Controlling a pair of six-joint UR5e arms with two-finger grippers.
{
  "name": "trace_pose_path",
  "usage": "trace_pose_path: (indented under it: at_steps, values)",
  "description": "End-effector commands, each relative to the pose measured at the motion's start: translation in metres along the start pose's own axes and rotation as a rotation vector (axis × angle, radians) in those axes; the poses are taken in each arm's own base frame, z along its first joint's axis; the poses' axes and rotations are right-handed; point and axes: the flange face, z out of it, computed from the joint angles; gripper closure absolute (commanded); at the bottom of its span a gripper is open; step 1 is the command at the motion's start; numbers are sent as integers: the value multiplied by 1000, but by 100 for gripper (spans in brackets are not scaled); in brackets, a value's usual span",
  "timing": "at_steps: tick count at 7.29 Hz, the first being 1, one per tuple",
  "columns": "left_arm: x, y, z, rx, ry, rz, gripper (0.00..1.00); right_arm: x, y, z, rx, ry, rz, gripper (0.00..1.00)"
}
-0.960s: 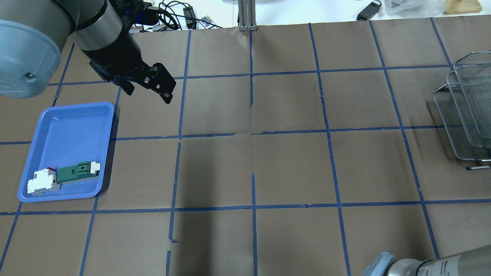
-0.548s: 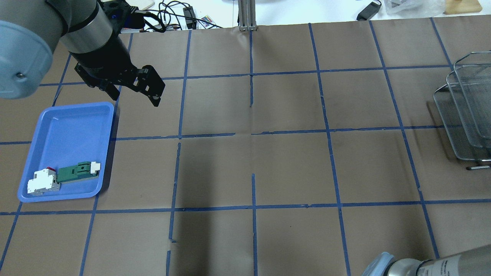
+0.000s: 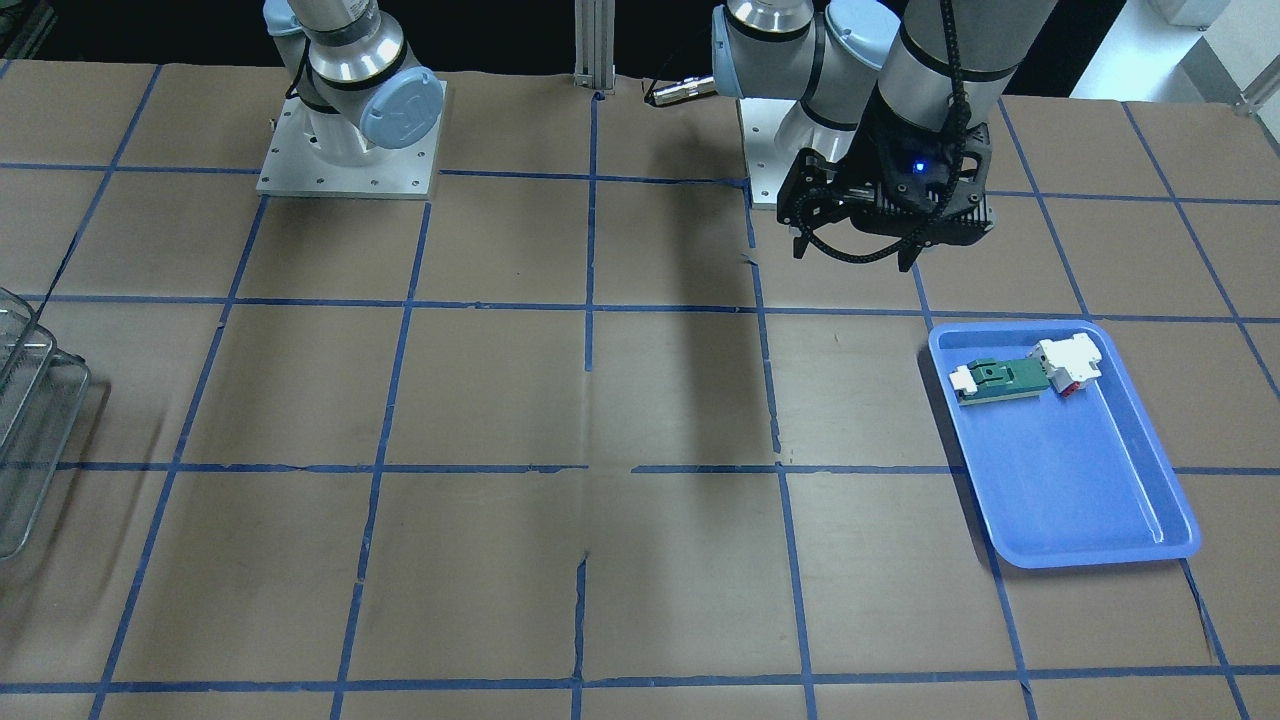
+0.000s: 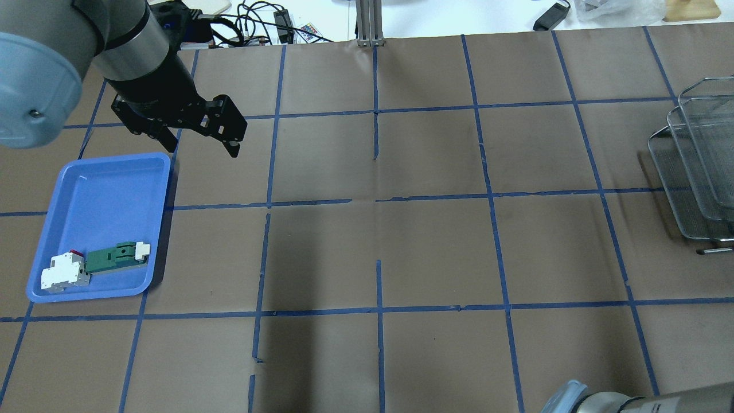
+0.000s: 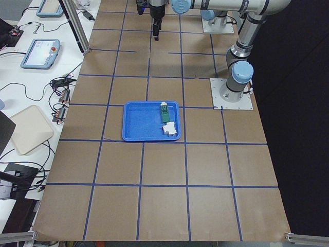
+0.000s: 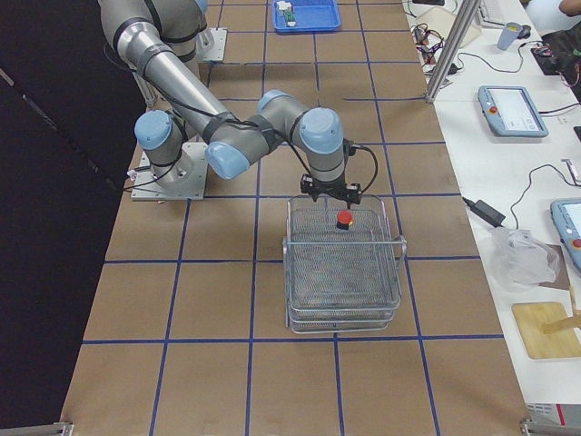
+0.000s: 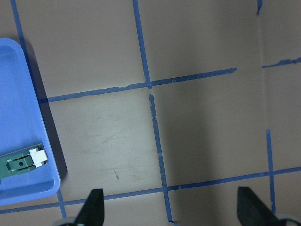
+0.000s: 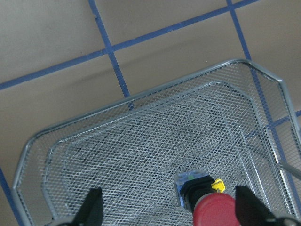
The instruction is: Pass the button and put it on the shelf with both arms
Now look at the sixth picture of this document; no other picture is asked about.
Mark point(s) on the blue grey cup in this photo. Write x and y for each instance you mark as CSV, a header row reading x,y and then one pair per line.
x,y
508,35

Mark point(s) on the aluminium frame post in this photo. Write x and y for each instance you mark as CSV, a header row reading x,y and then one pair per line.
x,y
466,14

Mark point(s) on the near teach pendant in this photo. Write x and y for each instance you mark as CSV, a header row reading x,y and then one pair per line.
x,y
565,215

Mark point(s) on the teach pendant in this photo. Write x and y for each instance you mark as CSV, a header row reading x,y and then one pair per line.
x,y
511,112
565,215

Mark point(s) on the wooden cutting board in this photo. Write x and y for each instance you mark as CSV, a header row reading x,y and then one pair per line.
x,y
547,331

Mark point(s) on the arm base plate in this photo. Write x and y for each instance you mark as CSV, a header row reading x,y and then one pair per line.
x,y
210,45
186,180

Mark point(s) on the white circuit breaker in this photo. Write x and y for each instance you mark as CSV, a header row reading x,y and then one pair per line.
x,y
283,6

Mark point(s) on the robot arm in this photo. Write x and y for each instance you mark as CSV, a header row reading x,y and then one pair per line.
x,y
158,39

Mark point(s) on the far teach pendant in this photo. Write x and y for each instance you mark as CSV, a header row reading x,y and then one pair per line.
x,y
511,112

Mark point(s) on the blue plastic tray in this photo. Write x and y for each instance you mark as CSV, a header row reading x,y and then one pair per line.
x,y
311,17

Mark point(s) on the clear plastic bag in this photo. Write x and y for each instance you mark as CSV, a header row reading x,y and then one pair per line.
x,y
519,261

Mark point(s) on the red emergency push button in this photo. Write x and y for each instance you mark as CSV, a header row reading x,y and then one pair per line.
x,y
344,220

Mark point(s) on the black power adapter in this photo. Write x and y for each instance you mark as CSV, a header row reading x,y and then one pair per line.
x,y
486,212

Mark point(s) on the metal wire mesh shelf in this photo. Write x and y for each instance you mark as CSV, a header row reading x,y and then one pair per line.
x,y
337,281

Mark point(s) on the green terminal block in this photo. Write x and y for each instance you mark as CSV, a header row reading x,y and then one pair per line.
x,y
289,18

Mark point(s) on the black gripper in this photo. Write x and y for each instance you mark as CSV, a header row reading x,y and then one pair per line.
x,y
328,189

